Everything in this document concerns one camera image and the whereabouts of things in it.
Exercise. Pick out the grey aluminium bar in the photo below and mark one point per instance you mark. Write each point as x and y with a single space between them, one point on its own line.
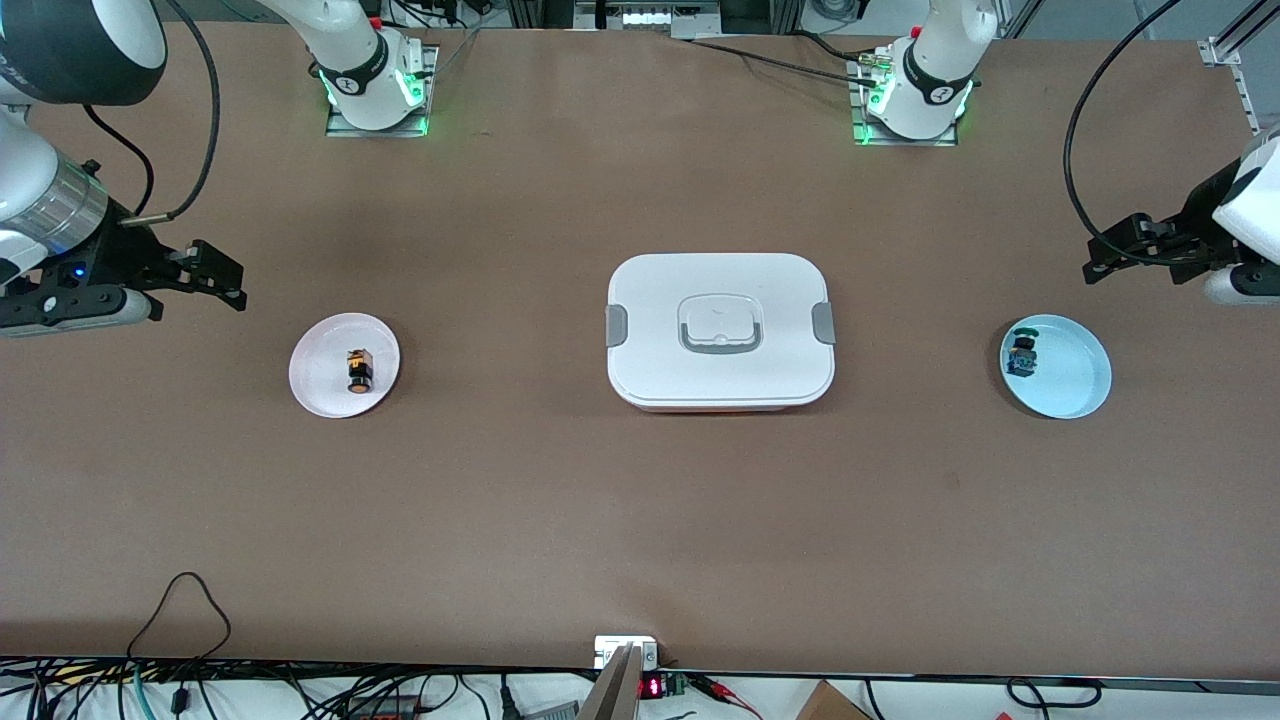
612 695

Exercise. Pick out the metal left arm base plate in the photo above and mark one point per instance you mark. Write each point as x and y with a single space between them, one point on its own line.
858 135

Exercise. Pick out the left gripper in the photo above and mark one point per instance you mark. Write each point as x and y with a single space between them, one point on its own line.
1196 216

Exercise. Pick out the light blue round plate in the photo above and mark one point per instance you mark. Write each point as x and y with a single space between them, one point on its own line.
1075 370

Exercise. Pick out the white lidded lunch box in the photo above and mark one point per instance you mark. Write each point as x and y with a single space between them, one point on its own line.
650 300

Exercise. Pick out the blue green push-button switch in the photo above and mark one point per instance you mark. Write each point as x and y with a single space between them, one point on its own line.
1022 358

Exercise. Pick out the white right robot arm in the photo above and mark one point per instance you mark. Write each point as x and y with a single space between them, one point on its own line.
20 160

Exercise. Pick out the small white power box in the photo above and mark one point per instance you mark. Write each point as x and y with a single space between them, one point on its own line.
610 648

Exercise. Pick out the lit control box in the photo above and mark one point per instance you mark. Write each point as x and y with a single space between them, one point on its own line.
645 18

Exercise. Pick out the red digit display module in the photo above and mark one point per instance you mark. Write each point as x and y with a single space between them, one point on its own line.
652 688

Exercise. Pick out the pink round plate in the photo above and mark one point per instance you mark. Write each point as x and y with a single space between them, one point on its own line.
320 390

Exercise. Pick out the brown cardboard piece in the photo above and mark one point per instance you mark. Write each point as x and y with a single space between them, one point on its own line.
825 705

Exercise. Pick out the aluminium frame corner bracket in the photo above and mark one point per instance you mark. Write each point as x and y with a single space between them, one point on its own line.
1218 50

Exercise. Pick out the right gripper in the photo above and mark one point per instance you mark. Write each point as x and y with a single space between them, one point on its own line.
118 251

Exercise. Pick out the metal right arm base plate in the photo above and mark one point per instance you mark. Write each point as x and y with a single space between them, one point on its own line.
345 130

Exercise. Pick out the orange and black push-button switch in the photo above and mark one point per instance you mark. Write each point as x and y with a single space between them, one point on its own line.
360 370

